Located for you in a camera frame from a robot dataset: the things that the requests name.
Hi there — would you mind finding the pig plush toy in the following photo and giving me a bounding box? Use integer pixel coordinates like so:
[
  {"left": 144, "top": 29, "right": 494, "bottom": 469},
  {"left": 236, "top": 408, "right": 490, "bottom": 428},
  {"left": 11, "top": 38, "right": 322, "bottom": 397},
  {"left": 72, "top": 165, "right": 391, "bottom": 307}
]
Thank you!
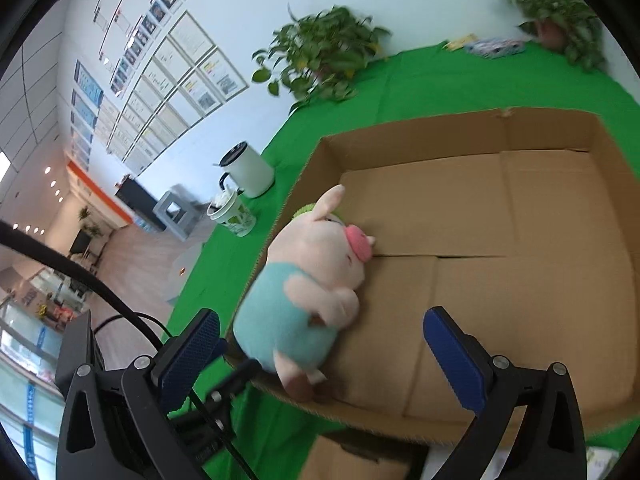
[{"left": 232, "top": 184, "right": 375, "bottom": 402}]

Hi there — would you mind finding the long narrow cardboard box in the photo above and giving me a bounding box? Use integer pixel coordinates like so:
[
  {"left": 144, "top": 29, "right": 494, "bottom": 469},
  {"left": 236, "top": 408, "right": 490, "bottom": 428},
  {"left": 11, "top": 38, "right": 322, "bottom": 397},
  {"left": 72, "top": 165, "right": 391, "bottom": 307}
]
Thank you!
[{"left": 297, "top": 437, "right": 410, "bottom": 480}]

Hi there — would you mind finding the white green medicine box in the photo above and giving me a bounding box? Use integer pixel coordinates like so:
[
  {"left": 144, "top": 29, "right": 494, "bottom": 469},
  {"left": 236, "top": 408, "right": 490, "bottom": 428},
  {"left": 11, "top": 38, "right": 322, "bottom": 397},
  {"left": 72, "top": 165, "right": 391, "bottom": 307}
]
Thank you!
[{"left": 587, "top": 446, "right": 620, "bottom": 480}]

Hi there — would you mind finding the green table cloth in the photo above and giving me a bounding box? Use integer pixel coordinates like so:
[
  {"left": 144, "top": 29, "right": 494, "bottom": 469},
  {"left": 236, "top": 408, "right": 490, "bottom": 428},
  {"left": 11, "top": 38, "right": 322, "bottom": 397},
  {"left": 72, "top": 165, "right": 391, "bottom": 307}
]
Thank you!
[{"left": 168, "top": 46, "right": 639, "bottom": 479}]

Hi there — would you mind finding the grey plastic stool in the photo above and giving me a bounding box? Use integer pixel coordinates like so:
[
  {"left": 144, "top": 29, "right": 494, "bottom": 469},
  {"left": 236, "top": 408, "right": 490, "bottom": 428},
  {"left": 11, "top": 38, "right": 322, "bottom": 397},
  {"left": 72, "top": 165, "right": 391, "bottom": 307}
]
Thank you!
[{"left": 153, "top": 184, "right": 206, "bottom": 242}]

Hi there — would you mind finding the large shallow cardboard tray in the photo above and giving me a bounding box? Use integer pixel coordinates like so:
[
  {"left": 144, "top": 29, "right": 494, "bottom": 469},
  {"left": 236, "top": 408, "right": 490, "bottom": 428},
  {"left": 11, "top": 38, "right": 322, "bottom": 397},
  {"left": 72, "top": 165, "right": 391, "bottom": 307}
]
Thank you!
[{"left": 278, "top": 107, "right": 639, "bottom": 442}]

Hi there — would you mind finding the white green patterned cup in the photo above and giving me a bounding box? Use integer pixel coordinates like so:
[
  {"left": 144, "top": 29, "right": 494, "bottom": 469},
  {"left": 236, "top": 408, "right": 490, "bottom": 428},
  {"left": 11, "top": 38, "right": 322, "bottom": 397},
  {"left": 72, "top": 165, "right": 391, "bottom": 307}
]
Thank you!
[{"left": 206, "top": 190, "right": 256, "bottom": 237}]

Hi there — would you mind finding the white kettle black lid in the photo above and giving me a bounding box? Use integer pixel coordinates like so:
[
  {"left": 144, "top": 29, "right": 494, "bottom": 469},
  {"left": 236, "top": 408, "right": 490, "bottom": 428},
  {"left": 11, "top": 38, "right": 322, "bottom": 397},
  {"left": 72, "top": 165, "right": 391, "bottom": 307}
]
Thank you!
[{"left": 218, "top": 141, "right": 274, "bottom": 198}]

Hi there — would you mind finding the left potted green plant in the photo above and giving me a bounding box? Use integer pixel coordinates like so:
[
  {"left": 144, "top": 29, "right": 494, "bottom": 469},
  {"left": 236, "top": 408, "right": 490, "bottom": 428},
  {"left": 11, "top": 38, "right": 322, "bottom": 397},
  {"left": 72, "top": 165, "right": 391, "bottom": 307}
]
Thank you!
[{"left": 252, "top": 6, "right": 392, "bottom": 113}]

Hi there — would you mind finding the potted green plant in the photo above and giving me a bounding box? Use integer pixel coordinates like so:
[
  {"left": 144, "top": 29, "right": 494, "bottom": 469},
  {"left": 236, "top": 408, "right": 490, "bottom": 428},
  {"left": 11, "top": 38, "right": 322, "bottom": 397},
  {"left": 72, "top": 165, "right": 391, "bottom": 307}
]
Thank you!
[
  {"left": 252, "top": 6, "right": 392, "bottom": 113},
  {"left": 508, "top": 0, "right": 605, "bottom": 72}
]

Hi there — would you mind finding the yellow packet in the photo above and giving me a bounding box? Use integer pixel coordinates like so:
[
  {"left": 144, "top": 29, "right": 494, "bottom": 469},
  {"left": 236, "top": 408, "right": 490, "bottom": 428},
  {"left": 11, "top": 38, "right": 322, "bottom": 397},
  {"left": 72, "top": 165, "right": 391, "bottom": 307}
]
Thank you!
[{"left": 444, "top": 34, "right": 478, "bottom": 51}]

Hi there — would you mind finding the right potted green plant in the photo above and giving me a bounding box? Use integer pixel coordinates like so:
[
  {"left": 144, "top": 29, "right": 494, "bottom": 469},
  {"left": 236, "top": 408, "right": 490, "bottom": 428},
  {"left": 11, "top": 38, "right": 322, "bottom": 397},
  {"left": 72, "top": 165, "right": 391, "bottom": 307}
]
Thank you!
[{"left": 508, "top": 0, "right": 605, "bottom": 72}]

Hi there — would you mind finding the black cable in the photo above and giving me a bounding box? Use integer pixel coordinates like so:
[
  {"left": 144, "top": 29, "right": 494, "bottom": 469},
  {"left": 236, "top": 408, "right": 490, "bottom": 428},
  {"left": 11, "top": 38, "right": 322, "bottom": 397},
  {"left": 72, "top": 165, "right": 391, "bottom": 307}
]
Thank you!
[{"left": 0, "top": 220, "right": 262, "bottom": 480}]

